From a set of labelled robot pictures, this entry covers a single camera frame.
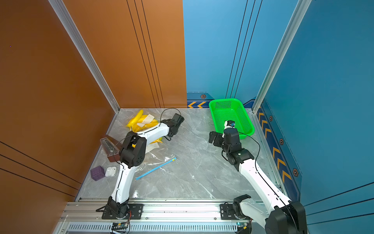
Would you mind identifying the aluminium front rail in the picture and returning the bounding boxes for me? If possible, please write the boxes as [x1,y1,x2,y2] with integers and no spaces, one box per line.
[52,198,310,234]

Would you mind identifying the green circuit board left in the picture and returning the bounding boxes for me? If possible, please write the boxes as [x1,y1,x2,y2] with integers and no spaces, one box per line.
[111,222,129,232]

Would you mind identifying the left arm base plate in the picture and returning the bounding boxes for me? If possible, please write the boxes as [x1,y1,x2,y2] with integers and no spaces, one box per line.
[101,203,144,220]

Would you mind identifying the white earbuds case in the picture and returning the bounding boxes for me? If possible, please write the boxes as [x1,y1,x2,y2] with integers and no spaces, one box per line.
[105,166,117,177]

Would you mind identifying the empty clear zip bag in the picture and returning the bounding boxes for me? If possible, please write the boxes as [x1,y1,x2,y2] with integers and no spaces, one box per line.
[134,144,177,181]

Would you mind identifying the green plastic perforated basket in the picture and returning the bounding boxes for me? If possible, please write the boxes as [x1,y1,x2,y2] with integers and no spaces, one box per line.
[209,98,255,139]

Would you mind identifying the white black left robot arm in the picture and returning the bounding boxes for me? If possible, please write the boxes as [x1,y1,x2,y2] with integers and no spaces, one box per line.
[97,114,185,219]

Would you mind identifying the aluminium corner post left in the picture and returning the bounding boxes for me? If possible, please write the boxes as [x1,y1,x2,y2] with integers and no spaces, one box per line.
[49,0,120,114]

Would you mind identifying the green circuit board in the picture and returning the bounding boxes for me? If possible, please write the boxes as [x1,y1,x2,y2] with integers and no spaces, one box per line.
[111,222,129,232]
[236,222,252,234]

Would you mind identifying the aluminium corner post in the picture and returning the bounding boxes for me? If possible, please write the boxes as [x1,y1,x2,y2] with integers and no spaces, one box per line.
[252,0,312,114]
[49,0,120,114]

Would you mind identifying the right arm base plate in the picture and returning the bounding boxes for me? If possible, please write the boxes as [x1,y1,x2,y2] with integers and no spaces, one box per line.
[219,203,262,220]

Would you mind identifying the green circuit board right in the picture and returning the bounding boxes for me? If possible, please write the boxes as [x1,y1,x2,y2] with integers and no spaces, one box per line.
[236,222,252,234]

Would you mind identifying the clear zip bag with bananas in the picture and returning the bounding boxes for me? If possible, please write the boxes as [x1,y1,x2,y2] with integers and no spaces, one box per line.
[127,110,159,133]

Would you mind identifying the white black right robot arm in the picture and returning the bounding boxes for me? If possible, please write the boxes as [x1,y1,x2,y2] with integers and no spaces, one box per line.
[208,128,308,234]

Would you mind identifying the aluminium corner post right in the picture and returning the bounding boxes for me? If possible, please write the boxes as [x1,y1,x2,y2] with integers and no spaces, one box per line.
[252,0,312,114]

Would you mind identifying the purple small basket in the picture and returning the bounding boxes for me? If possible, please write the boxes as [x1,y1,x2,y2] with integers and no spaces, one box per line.
[90,166,105,181]

